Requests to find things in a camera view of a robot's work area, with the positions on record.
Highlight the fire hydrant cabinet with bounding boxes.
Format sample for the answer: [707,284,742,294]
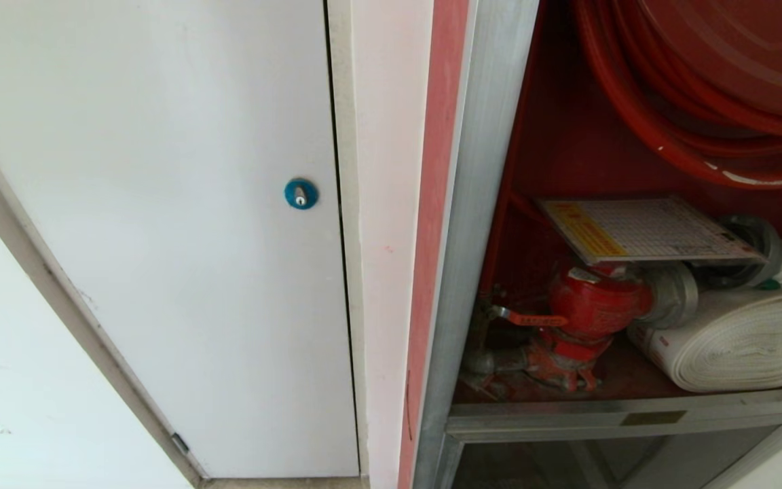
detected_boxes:
[398,0,782,489]

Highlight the blue round door lock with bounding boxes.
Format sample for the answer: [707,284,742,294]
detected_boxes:
[284,178,319,211]

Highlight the red hydrant valve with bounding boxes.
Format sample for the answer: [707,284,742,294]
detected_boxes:
[462,261,654,393]

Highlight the white panel door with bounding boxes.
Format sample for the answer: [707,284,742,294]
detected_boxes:
[0,0,360,479]

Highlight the inspection card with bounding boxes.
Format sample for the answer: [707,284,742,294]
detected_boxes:
[536,196,767,266]

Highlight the silver hose coupling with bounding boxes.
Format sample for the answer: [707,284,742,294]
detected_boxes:
[639,261,700,329]

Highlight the silver hose nozzle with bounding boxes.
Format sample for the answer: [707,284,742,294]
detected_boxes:
[693,214,782,290]

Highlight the white rolled fire hose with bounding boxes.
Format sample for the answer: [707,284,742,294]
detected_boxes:
[627,284,782,393]

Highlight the red hose reel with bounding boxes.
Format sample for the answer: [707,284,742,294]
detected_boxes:
[573,0,782,189]

